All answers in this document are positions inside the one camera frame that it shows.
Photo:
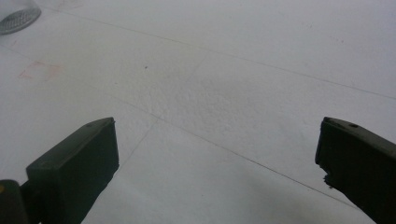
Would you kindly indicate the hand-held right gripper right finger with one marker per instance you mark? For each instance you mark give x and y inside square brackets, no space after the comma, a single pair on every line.
[361,161]

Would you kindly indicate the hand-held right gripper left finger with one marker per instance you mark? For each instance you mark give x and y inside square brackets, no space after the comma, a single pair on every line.
[77,168]

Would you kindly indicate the clear glass jar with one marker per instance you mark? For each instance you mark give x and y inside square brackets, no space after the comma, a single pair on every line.
[18,20]

